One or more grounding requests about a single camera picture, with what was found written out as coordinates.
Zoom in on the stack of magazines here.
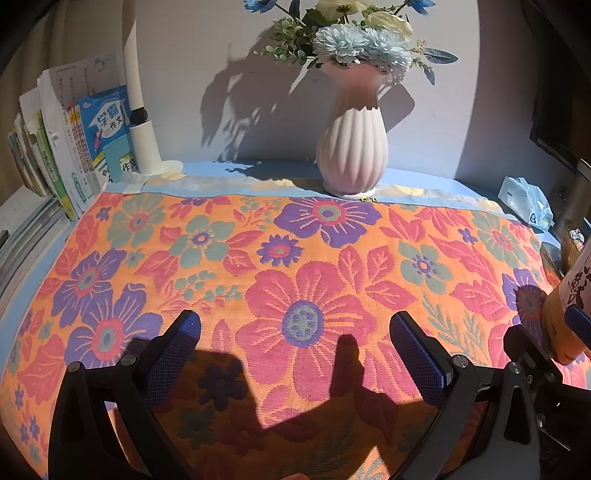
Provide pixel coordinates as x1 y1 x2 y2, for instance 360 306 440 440
0 194 71 303

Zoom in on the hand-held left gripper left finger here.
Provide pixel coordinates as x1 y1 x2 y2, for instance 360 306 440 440
48 310 202 480

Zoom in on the clear blue tissue pack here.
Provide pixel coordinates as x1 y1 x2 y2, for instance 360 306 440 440
499 176 555 232

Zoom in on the brown bowl with packets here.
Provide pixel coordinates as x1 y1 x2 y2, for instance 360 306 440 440
540 222 585 283

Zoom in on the dark monitor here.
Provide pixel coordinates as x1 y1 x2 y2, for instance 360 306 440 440
529 83 591 172

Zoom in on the blue and white flower bouquet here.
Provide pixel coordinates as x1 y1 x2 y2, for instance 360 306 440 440
244 0 459 86

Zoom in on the brown printed storage container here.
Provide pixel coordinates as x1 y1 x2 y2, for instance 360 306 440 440
544 256 591 366

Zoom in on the white ribbed vase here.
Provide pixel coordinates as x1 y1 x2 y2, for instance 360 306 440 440
316 60 389 199

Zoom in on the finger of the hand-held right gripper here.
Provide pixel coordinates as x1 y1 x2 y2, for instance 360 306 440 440
503 325 561 384
566 305 591 344

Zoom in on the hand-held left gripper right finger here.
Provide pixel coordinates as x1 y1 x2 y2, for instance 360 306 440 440
390 311 541 480

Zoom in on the row of books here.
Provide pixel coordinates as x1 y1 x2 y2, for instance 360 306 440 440
7 54 139 222

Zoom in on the floral orange tablecloth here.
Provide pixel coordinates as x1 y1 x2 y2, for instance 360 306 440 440
0 178 591 480

